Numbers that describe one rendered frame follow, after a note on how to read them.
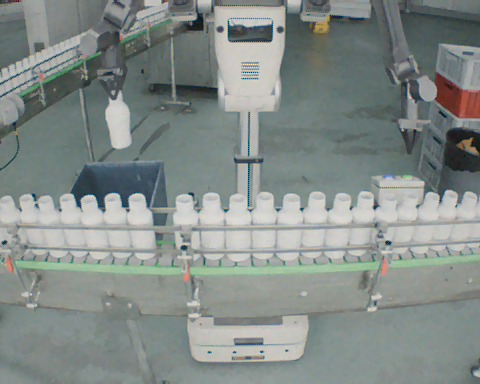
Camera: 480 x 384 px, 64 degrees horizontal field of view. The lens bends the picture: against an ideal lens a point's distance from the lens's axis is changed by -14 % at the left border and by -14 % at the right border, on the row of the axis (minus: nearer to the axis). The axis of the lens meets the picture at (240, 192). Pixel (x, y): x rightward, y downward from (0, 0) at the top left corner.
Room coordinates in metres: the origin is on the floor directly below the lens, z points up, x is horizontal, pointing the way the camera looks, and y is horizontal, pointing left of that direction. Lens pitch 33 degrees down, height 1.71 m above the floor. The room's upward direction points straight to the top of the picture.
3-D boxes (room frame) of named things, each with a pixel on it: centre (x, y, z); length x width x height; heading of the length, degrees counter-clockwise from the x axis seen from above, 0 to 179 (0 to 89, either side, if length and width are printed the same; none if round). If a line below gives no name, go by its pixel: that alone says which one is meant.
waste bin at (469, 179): (2.25, -1.54, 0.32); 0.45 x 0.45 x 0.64
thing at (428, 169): (2.79, -1.80, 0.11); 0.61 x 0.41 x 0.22; 97
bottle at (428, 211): (0.82, -0.47, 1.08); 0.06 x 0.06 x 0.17
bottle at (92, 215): (0.81, 0.35, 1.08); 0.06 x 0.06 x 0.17
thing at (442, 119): (2.79, -1.80, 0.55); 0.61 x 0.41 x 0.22; 98
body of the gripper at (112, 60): (1.11, 0.35, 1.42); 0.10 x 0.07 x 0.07; 2
